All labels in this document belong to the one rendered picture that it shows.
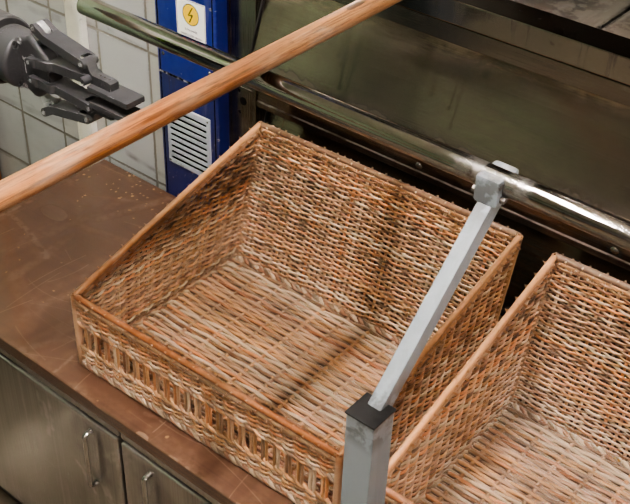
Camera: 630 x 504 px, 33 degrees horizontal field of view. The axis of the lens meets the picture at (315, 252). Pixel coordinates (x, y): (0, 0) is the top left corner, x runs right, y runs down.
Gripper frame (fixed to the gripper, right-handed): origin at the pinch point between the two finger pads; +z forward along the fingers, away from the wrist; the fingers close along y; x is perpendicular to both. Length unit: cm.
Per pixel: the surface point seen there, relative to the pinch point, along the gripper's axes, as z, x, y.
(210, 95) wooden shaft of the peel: 7.4, -8.6, 0.0
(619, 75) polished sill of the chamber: 40, -56, 4
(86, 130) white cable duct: -77, -56, 58
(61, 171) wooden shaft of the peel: 7.4, 14.9, -0.1
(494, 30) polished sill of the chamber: 20, -57, 4
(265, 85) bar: 7.1, -19.2, 2.9
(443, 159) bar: 35.0, -18.9, 2.7
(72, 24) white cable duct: -78, -56, 33
